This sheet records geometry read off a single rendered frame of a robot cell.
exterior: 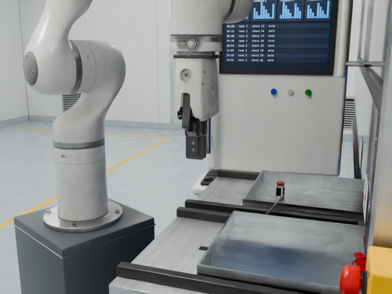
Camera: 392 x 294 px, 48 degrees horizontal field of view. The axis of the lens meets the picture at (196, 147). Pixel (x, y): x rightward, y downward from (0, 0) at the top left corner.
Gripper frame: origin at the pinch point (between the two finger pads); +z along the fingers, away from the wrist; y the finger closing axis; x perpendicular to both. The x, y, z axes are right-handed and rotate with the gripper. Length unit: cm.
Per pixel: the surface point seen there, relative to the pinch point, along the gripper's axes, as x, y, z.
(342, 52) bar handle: -22, 65, -15
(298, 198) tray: -13.9, 42.3, 22.0
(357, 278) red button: -26.5, -19.4, 9.3
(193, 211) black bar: 7.4, 20.3, 20.4
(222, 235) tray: -2.5, 9.1, 19.9
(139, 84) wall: 279, 544, 44
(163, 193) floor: 121, 265, 111
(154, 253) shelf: 9.1, 1.9, 22.3
